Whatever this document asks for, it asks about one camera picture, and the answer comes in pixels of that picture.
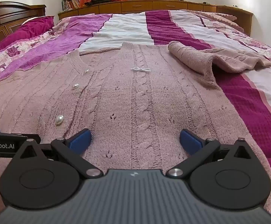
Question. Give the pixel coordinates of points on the row of books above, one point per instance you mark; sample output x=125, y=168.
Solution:
x=70, y=3

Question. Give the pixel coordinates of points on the long low wooden cabinet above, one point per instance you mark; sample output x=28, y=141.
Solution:
x=161, y=5

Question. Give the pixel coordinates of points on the magenta pillow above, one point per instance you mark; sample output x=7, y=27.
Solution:
x=32, y=25

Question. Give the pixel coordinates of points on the pink knit cardigan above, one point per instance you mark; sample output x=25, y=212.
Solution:
x=135, y=98

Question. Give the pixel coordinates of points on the dark cloth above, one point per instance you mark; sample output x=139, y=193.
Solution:
x=98, y=1

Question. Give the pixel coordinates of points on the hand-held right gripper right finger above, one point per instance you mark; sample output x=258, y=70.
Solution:
x=190, y=141

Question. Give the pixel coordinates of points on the dark wooden headboard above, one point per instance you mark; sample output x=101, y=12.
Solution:
x=4, y=18

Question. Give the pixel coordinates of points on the striped magenta and white blanket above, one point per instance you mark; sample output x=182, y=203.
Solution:
x=126, y=28

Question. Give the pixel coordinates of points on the pale pink knitted blanket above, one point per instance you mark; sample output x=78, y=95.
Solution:
x=221, y=17

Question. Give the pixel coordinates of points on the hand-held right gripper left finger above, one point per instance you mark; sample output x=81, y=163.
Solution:
x=81, y=141

